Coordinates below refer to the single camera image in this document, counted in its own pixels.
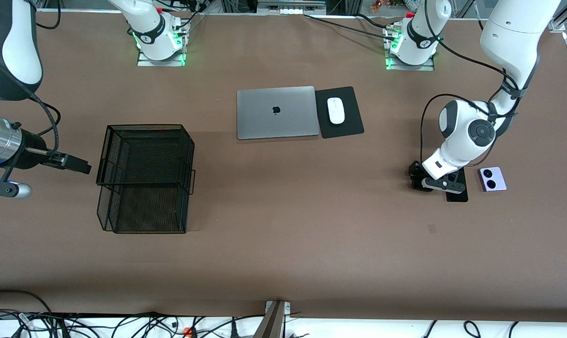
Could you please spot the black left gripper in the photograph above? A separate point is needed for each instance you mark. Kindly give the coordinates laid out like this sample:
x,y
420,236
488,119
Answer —
x,y
415,172

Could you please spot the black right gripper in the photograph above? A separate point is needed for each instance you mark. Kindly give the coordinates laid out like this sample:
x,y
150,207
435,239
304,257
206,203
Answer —
x,y
31,149

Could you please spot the black slab smartphone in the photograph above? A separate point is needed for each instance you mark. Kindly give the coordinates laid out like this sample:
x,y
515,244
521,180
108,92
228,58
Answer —
x,y
457,197

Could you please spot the lavender flip phone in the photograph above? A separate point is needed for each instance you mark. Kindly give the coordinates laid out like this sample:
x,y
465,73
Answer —
x,y
492,179

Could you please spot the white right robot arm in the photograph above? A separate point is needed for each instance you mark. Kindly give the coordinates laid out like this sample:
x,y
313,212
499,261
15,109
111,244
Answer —
x,y
11,47

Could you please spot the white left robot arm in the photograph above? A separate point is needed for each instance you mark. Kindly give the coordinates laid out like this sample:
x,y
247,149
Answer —
x,y
513,42

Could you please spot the black mouse pad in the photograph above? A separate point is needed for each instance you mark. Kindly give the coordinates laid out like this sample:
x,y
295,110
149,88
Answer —
x,y
349,126

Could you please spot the white computer mouse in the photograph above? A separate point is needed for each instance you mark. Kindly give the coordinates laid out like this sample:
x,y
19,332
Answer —
x,y
336,110

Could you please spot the black mesh two-tier organizer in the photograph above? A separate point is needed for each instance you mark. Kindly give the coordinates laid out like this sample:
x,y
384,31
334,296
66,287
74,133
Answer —
x,y
171,220

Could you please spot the silver closed laptop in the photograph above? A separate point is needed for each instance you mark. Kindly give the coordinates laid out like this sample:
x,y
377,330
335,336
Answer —
x,y
264,112

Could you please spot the white power strip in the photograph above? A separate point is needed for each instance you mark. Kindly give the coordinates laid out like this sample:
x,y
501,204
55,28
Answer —
x,y
288,10

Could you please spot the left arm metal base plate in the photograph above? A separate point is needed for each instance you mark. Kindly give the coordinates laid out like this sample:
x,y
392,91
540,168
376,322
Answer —
x,y
426,68

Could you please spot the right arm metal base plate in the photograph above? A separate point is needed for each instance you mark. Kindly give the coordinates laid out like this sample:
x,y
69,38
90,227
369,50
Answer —
x,y
145,62

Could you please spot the aluminium frame profile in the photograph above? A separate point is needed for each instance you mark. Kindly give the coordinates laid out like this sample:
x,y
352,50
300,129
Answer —
x,y
558,23

